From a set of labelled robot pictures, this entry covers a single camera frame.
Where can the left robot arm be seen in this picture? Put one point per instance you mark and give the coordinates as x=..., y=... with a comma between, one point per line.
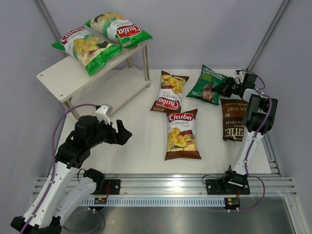
x=52, y=207

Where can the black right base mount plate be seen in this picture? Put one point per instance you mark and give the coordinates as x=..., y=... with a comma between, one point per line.
x=218, y=187

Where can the green Chuba chips bag small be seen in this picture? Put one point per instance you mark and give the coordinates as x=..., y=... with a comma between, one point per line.
x=91, y=51

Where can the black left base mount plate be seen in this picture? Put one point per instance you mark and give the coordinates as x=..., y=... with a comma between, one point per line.
x=110, y=186

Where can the green Real hand cooked bag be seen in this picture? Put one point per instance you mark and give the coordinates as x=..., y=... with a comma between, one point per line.
x=203, y=88

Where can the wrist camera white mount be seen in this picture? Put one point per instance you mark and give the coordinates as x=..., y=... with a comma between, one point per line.
x=240, y=74
x=103, y=113

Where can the brown Kettle sea salt bag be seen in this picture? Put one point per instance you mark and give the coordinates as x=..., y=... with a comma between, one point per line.
x=233, y=112

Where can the brown Chuba bag upside down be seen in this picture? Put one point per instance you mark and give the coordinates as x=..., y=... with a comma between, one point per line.
x=169, y=98

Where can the brown Chuba barbecue chips bag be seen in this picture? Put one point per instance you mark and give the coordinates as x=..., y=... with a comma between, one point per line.
x=181, y=136

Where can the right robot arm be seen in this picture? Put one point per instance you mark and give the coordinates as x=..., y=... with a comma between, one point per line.
x=258, y=120

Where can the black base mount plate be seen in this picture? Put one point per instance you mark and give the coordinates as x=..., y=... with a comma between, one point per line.
x=218, y=187
x=110, y=186

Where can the left aluminium frame post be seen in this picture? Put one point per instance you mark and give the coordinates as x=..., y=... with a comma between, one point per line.
x=48, y=19

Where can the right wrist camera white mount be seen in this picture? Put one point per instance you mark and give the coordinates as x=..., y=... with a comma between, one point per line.
x=240, y=74

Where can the right aluminium frame post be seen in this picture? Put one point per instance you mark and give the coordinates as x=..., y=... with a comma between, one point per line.
x=274, y=23

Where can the aluminium frame post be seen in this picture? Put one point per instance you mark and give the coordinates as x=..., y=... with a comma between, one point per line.
x=274, y=23
x=48, y=19

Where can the white slotted cable duct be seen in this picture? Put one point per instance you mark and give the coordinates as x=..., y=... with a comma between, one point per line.
x=154, y=202

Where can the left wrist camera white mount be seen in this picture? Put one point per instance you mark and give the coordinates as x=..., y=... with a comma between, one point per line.
x=103, y=113

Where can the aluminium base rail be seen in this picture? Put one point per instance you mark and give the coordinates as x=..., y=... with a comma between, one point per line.
x=158, y=185

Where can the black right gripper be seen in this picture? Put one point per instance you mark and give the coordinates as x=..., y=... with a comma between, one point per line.
x=220, y=88

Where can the white two-tier wooden shelf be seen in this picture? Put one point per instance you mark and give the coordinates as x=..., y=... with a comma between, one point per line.
x=119, y=80

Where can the green Chuba chips bag large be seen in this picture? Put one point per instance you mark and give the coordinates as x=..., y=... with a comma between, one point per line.
x=117, y=28

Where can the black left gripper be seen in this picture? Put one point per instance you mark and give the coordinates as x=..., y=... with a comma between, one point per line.
x=120, y=138

